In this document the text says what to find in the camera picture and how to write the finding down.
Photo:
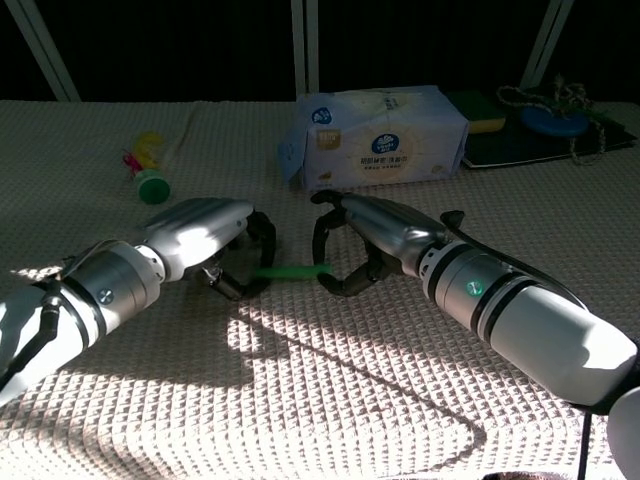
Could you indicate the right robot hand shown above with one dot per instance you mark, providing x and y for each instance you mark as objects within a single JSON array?
[{"x": 390, "y": 230}]

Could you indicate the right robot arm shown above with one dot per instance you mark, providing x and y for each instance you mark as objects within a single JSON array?
[{"x": 540, "y": 325}]

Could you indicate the yellow green sponge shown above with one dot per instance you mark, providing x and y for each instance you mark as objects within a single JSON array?
[{"x": 477, "y": 115}]

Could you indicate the dark notebook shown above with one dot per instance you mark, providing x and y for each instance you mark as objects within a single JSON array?
[{"x": 510, "y": 147}]

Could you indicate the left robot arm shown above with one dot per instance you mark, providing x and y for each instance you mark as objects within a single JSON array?
[{"x": 115, "y": 285}]

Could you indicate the blue round disc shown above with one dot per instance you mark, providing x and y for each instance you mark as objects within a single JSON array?
[{"x": 552, "y": 122}]

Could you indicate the white frame post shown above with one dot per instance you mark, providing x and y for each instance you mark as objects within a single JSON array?
[
  {"x": 305, "y": 45},
  {"x": 547, "y": 40},
  {"x": 47, "y": 55}
]

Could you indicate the white waffle tablecloth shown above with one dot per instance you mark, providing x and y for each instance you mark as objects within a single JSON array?
[{"x": 300, "y": 400}]

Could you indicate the yellow feather shuttlecock green base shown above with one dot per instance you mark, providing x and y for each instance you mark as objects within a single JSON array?
[{"x": 152, "y": 189}]

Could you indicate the blue white tissue pack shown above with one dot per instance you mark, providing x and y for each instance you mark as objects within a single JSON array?
[{"x": 380, "y": 135}]

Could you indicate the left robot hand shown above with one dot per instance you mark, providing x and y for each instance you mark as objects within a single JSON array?
[{"x": 200, "y": 230}]

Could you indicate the green stick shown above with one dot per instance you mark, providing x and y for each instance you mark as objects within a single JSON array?
[{"x": 295, "y": 272}]

